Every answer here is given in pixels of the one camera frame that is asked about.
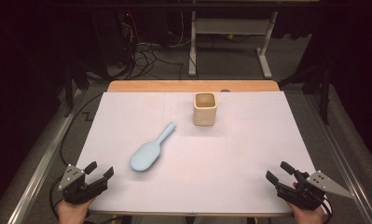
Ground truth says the beige square cup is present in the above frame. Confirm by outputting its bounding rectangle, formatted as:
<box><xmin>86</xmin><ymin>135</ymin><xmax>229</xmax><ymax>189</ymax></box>
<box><xmin>193</xmin><ymin>91</ymin><xmax>218</xmax><ymax>127</ymax></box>

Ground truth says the metal floor rail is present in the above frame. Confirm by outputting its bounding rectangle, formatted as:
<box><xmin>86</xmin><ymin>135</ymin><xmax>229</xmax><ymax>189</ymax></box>
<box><xmin>6</xmin><ymin>90</ymin><xmax>82</xmax><ymax>224</ymax></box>
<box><xmin>304</xmin><ymin>92</ymin><xmax>372</xmax><ymax>224</ymax></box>

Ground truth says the white paper sheet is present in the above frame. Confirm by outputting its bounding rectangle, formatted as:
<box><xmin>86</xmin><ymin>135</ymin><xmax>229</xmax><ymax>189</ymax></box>
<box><xmin>76</xmin><ymin>91</ymin><xmax>317</xmax><ymax>217</ymax></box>

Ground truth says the light blue hairbrush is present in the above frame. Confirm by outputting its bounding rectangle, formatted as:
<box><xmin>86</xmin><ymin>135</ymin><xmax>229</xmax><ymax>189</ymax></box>
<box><xmin>130</xmin><ymin>121</ymin><xmax>177</xmax><ymax>173</ymax></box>

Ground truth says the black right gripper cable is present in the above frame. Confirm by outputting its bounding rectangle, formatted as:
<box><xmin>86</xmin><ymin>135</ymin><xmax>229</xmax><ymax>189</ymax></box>
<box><xmin>319</xmin><ymin>194</ymin><xmax>334</xmax><ymax>218</ymax></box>

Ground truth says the black stand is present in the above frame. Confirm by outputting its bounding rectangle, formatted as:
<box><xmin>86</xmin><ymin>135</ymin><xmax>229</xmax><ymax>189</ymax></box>
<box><xmin>278</xmin><ymin>59</ymin><xmax>334</xmax><ymax>126</ymax></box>
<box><xmin>63</xmin><ymin>59</ymin><xmax>91</xmax><ymax>118</ymax></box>

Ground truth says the tangle of floor cables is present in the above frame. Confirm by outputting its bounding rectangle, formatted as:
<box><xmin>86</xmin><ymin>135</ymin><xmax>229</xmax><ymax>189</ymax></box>
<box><xmin>117</xmin><ymin>12</ymin><xmax>200</xmax><ymax>80</ymax></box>

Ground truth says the person's left hand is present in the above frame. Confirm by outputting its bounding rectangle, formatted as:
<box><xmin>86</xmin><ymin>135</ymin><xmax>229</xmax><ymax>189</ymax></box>
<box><xmin>56</xmin><ymin>198</ymin><xmax>96</xmax><ymax>224</ymax></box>

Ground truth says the white metal desk frame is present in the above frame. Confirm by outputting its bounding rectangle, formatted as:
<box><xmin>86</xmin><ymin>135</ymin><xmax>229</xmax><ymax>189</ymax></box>
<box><xmin>187</xmin><ymin>10</ymin><xmax>280</xmax><ymax>79</ymax></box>

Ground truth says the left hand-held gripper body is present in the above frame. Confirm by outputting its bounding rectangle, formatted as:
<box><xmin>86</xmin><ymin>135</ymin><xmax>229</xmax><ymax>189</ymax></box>
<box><xmin>58</xmin><ymin>163</ymin><xmax>108</xmax><ymax>205</ymax></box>

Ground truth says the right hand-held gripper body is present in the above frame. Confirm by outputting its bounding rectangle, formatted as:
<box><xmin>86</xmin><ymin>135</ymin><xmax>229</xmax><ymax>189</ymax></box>
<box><xmin>275</xmin><ymin>170</ymin><xmax>355</xmax><ymax>211</ymax></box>

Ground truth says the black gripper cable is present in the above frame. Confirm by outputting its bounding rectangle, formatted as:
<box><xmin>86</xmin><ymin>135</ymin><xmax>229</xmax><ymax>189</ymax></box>
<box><xmin>48</xmin><ymin>91</ymin><xmax>104</xmax><ymax>220</ymax></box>
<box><xmin>319</xmin><ymin>194</ymin><xmax>334</xmax><ymax>218</ymax></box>

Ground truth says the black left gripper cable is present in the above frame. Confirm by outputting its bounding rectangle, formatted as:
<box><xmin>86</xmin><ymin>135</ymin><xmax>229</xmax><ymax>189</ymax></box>
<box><xmin>48</xmin><ymin>91</ymin><xmax>104</xmax><ymax>220</ymax></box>

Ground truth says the person's right hand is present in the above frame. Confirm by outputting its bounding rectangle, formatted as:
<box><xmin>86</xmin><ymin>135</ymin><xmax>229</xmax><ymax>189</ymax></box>
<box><xmin>286</xmin><ymin>201</ymin><xmax>326</xmax><ymax>224</ymax></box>

